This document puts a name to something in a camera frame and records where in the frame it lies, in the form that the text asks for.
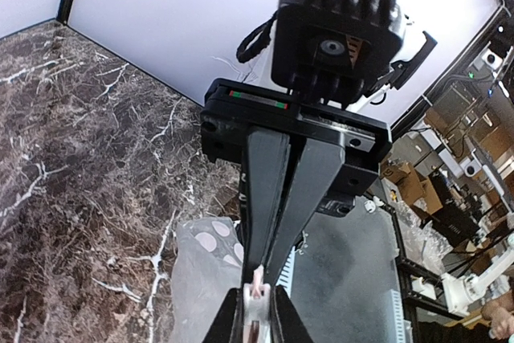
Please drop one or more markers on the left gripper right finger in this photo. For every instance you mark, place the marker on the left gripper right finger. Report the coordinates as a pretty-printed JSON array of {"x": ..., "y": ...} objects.
[{"x": 286, "y": 325}]

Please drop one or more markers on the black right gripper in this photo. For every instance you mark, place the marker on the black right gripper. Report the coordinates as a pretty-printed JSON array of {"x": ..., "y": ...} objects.
[{"x": 232, "y": 108}]

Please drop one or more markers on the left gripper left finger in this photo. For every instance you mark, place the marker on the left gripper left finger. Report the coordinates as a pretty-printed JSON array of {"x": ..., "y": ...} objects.
[{"x": 227, "y": 326}]

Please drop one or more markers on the clear zip top bag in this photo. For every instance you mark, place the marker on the clear zip top bag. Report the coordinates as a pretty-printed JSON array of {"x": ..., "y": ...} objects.
[{"x": 209, "y": 263}]

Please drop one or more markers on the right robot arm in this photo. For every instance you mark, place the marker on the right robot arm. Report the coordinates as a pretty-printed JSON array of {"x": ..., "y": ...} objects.
[{"x": 300, "y": 149}]

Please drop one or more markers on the white slotted cable duct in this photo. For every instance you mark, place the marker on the white slotted cable duct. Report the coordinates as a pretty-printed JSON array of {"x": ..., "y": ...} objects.
[{"x": 348, "y": 300}]

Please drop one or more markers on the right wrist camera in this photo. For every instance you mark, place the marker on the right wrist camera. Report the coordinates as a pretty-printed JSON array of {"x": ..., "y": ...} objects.
[{"x": 342, "y": 51}]

